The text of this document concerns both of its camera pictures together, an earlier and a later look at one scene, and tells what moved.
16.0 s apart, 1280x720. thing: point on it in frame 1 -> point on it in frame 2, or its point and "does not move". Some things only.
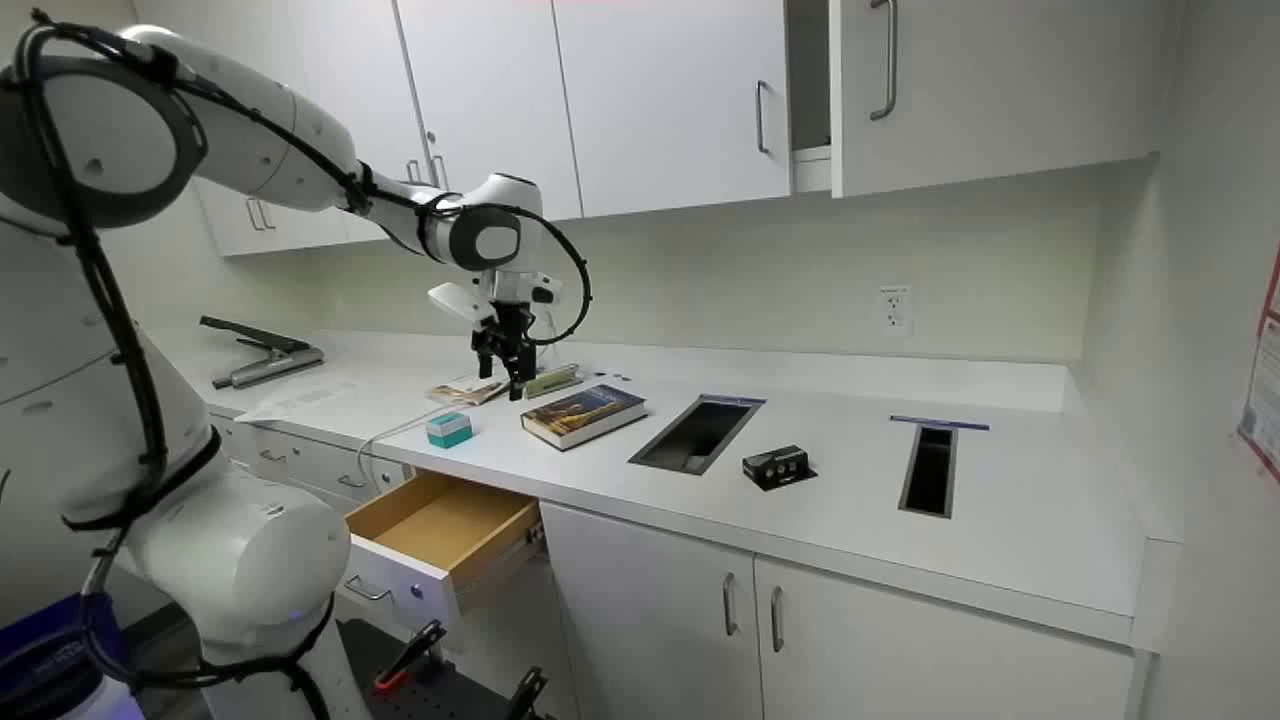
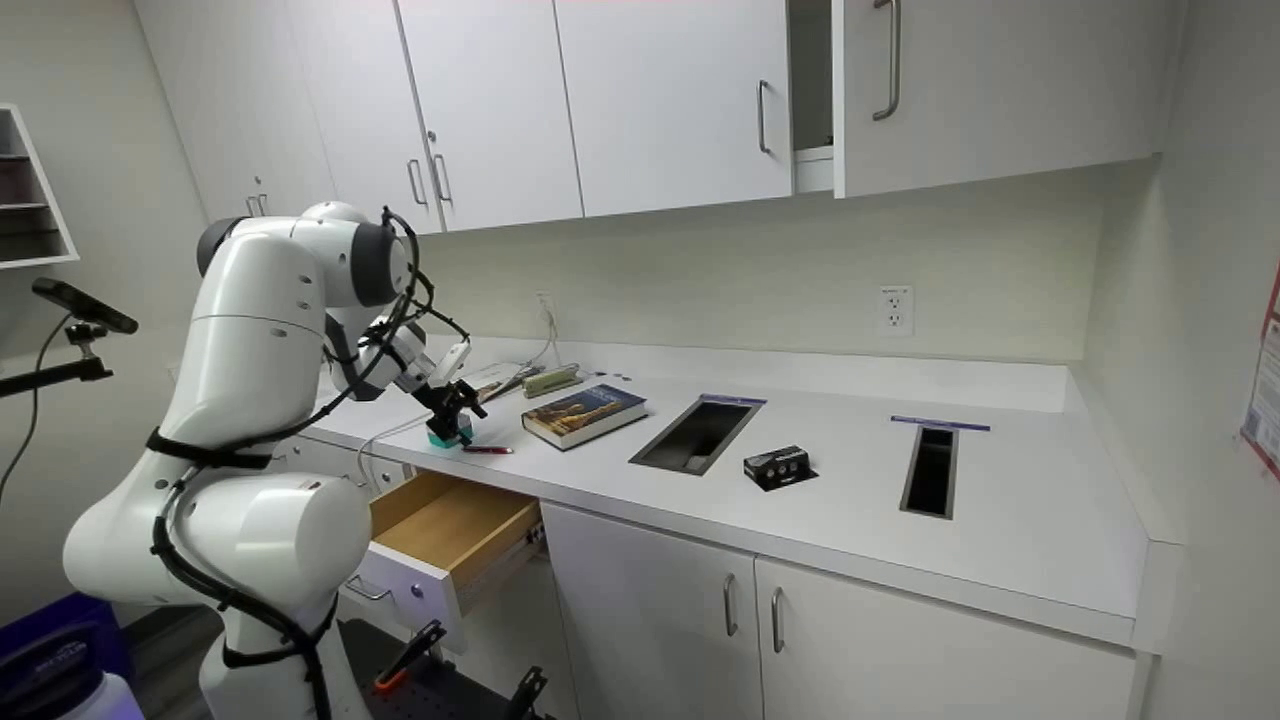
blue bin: [56, 654] does not move
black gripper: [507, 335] -> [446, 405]
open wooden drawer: [419, 536] does not move
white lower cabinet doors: [666, 626] does not move
